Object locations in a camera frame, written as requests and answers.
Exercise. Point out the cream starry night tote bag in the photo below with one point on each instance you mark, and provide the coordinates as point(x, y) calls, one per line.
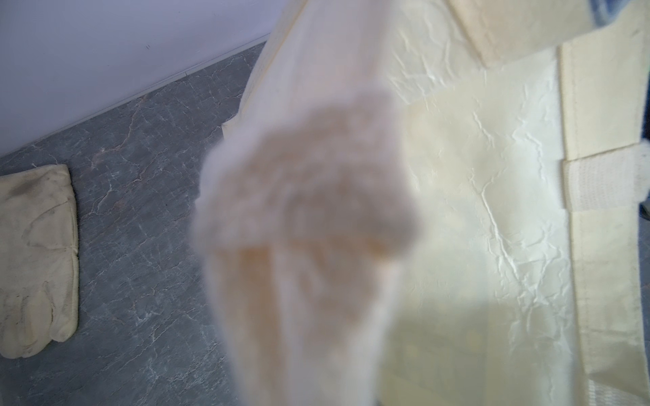
point(434, 203)

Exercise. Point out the beige work glove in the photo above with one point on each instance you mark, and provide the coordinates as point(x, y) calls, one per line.
point(39, 260)

